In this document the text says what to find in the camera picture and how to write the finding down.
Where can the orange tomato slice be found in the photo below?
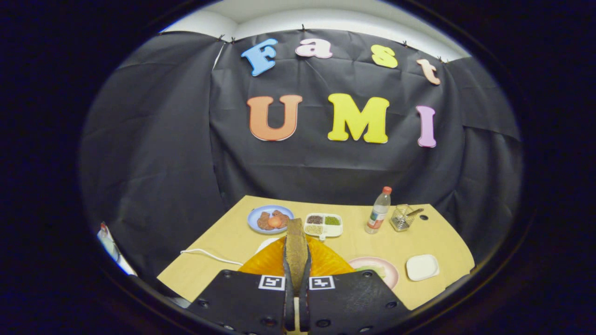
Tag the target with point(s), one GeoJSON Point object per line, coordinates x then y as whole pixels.
{"type": "Point", "coordinates": [274, 222]}

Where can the pink round plate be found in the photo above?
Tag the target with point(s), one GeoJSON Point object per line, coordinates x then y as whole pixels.
{"type": "Point", "coordinates": [393, 274]}

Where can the white square dish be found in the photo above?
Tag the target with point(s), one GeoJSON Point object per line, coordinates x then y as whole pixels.
{"type": "Point", "coordinates": [422, 267]}

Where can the brown bread slice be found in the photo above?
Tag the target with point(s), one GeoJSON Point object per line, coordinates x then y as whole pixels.
{"type": "Point", "coordinates": [296, 256]}

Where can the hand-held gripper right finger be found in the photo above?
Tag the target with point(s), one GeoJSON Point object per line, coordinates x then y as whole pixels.
{"type": "Point", "coordinates": [303, 311]}

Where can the white toaster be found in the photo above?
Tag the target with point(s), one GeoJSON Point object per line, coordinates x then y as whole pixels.
{"type": "Point", "coordinates": [267, 243]}

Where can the blue round plate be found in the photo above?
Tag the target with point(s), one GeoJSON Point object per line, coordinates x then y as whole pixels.
{"type": "Point", "coordinates": [253, 215]}

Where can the white container red cap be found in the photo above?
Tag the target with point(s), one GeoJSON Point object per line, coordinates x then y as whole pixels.
{"type": "Point", "coordinates": [108, 242]}

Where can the brown utensil in basket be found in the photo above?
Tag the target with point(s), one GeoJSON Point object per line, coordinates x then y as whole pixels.
{"type": "Point", "coordinates": [416, 211]}

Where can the green lettuce leaf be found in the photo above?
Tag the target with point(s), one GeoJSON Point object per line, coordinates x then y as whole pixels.
{"type": "Point", "coordinates": [372, 271]}

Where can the brown meat slice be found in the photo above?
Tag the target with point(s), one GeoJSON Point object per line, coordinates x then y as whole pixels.
{"type": "Point", "coordinates": [263, 222]}
{"type": "Point", "coordinates": [284, 217]}

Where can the clear bottle red cap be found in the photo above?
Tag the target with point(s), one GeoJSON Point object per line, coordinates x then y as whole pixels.
{"type": "Point", "coordinates": [378, 214]}

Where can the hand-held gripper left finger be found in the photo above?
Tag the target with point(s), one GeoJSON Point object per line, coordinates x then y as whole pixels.
{"type": "Point", "coordinates": [288, 307]}

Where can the white divided seasoning tray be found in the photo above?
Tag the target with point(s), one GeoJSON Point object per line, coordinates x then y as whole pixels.
{"type": "Point", "coordinates": [333, 230]}

